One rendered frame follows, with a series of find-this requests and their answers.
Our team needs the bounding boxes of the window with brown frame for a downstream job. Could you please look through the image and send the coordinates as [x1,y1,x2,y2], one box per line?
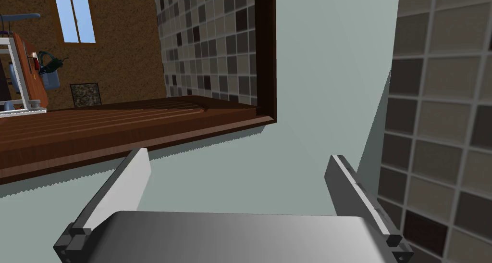
[48,0,99,46]

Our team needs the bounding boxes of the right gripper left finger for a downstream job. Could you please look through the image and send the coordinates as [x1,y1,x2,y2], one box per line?
[53,147,152,263]

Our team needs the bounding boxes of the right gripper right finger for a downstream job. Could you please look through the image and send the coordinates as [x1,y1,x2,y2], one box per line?
[324,154,415,263]

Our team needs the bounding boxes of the dark speckled square picture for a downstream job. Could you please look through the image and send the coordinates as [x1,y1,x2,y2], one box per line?
[70,82,103,108]

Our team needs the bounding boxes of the brown wooden desk with clutter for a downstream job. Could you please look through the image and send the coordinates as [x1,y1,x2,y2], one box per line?
[0,13,70,116]

